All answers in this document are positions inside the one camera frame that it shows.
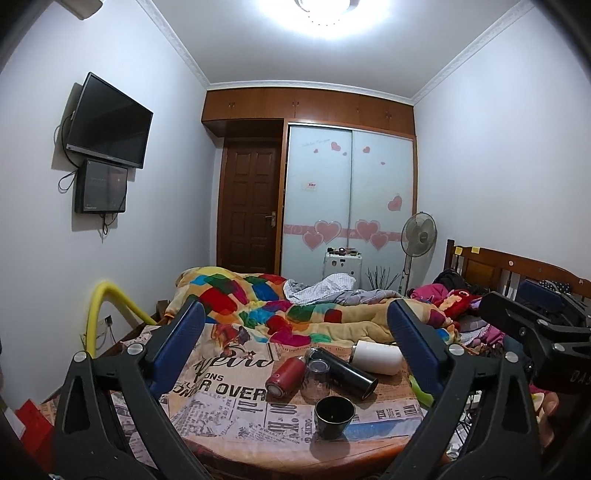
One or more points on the wooden bed headboard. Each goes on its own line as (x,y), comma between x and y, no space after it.
(508,267)

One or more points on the clear glass cup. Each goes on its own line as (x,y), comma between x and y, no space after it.
(315,381)

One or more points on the yellow padded rail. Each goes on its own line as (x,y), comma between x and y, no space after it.
(104,297)

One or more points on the red plush toy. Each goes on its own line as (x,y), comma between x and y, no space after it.
(459,302)

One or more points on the grey checked cloth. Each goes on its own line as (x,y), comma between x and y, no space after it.
(323,288)

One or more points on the pink clothing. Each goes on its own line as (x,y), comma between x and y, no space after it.
(429,293)

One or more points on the standing fan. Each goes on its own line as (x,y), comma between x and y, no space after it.
(418,240)

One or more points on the dark blue bag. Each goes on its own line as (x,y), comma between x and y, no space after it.
(538,291)

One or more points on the white air conditioner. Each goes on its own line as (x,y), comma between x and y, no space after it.
(78,7)

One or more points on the round ceiling lamp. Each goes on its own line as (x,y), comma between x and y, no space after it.
(325,11)

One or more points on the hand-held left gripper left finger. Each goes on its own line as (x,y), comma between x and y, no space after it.
(178,341)

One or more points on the black thermos bottle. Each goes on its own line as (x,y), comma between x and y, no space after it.
(344,371)

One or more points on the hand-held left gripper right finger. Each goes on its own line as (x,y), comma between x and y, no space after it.
(413,341)

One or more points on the sliding wardrobe with hearts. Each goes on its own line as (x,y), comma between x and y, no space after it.
(346,198)

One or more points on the small white appliance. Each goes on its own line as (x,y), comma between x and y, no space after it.
(342,266)

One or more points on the wall-mounted black television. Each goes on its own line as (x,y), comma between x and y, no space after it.
(108,122)

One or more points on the person's right hand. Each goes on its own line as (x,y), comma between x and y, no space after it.
(549,417)

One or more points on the small black wall monitor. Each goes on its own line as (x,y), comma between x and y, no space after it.
(100,185)

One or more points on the wooden overhead cabinet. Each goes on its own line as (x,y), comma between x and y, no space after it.
(304,107)

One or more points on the wall socket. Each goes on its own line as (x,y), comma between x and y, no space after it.
(109,320)

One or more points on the white thermos bottle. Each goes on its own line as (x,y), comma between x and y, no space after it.
(378,357)

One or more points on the red thermos bottle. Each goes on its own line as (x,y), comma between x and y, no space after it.
(284,376)

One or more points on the green object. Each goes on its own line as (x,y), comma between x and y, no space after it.
(420,392)

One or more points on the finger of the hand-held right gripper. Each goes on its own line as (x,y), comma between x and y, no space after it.
(512,316)

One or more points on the red box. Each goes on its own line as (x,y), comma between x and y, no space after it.
(34,417)

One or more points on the black cup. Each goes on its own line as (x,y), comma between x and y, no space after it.
(333,417)

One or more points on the colourful patchwork blanket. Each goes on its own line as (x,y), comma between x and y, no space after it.
(258,300)

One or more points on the brown wooden door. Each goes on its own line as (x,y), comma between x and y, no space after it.
(249,203)

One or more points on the dark spiky plant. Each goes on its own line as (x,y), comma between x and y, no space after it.
(382,279)

